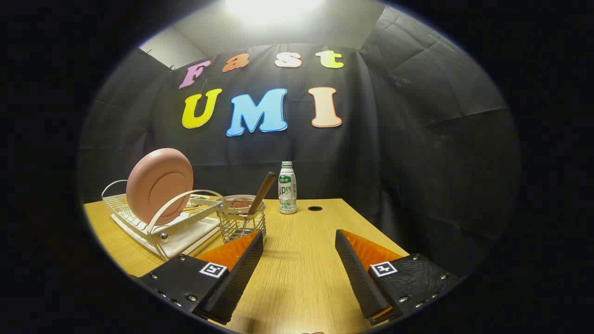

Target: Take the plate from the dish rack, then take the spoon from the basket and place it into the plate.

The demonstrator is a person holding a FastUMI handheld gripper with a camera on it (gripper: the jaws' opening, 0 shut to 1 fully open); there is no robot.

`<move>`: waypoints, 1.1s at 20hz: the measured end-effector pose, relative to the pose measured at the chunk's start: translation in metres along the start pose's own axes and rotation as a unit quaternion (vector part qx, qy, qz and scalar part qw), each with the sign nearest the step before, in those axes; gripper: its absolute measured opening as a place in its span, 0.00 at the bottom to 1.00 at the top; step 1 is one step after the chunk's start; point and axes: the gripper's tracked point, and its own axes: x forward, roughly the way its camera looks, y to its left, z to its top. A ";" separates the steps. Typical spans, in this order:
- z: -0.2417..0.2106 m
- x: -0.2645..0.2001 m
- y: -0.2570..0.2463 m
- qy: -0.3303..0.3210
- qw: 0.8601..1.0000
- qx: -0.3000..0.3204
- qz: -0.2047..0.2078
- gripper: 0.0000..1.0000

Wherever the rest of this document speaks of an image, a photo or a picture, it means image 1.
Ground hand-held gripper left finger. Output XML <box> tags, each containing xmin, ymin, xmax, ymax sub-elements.
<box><xmin>138</xmin><ymin>231</ymin><xmax>264</xmax><ymax>325</ymax></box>

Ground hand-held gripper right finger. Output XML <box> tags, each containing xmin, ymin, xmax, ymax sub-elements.
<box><xmin>335</xmin><ymin>229</ymin><xmax>462</xmax><ymax>326</ymax></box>

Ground metal wire basket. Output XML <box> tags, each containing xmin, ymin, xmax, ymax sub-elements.
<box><xmin>216</xmin><ymin>200</ymin><xmax>267</xmax><ymax>244</ymax></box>

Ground white wire dish rack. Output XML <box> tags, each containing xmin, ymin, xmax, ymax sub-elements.
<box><xmin>102</xmin><ymin>180</ymin><xmax>226</xmax><ymax>261</ymax></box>

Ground wooden handled metal spoon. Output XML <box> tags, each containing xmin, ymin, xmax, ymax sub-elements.
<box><xmin>245</xmin><ymin>171</ymin><xmax>276</xmax><ymax>219</ymax></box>

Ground pink round plate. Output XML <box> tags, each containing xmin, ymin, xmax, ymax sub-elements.
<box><xmin>126</xmin><ymin>148</ymin><xmax>194</xmax><ymax>226</ymax></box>

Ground white green plastic bottle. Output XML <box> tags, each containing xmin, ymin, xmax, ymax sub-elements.
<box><xmin>278</xmin><ymin>161</ymin><xmax>297</xmax><ymax>215</ymax></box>

